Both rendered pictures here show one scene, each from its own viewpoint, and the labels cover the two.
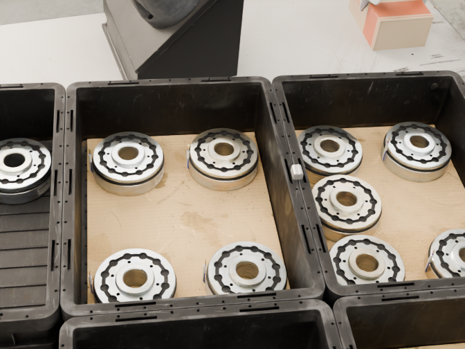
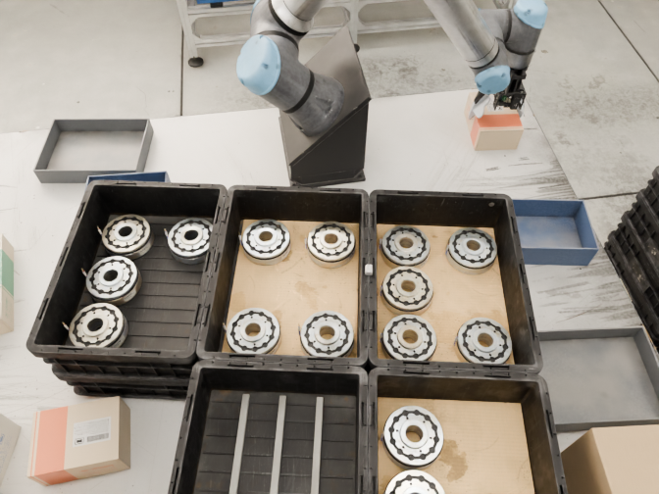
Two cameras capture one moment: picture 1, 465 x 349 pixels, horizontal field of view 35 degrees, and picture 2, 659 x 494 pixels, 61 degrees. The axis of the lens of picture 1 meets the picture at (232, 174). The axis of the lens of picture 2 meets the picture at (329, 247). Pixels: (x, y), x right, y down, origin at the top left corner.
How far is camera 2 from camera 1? 0.27 m
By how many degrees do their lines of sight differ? 13
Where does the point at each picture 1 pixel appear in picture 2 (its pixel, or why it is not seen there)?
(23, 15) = not seen: hidden behind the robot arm
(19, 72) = (216, 152)
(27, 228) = (194, 282)
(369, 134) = (441, 232)
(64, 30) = (252, 120)
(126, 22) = (287, 125)
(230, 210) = (329, 282)
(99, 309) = (219, 357)
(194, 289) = (292, 338)
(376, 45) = (478, 147)
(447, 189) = (488, 281)
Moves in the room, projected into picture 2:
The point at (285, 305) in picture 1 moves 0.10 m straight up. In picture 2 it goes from (337, 369) to (338, 343)
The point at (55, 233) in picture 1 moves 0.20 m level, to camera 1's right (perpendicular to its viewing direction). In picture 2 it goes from (201, 299) to (306, 322)
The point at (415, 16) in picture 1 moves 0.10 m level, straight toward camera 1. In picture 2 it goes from (509, 128) to (496, 152)
